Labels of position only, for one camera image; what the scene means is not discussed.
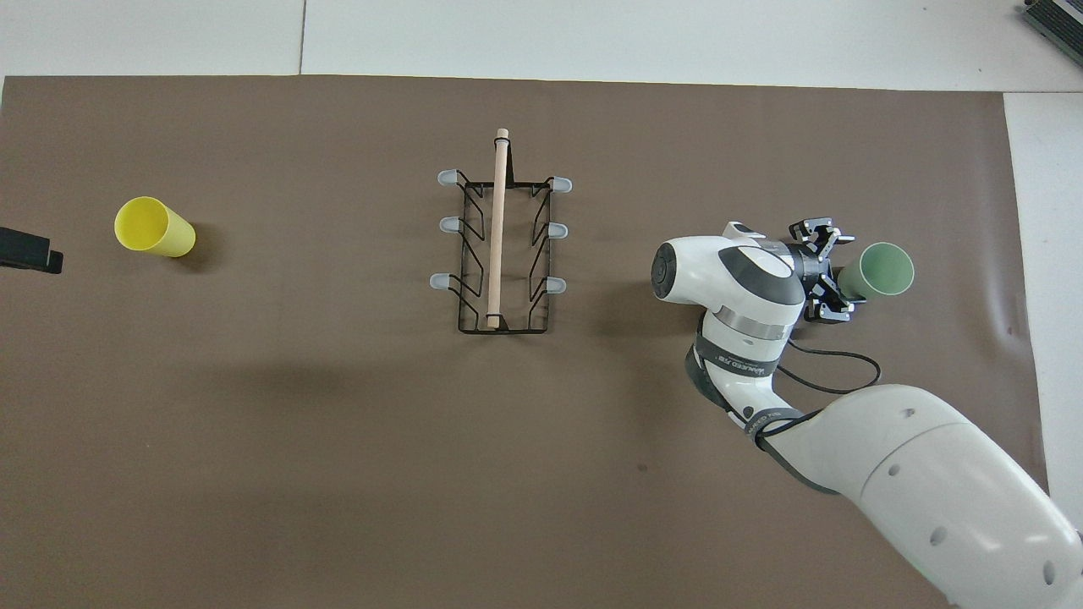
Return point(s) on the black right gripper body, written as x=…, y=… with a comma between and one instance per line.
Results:
x=812, y=271

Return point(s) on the green plastic cup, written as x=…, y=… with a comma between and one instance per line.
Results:
x=884, y=271

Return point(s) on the yellow plastic cup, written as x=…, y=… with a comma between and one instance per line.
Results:
x=156, y=228

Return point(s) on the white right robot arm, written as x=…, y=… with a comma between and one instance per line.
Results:
x=931, y=482

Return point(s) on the black ribbed device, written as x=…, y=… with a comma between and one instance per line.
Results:
x=1058, y=19

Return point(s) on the brown table mat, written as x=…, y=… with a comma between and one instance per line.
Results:
x=338, y=440

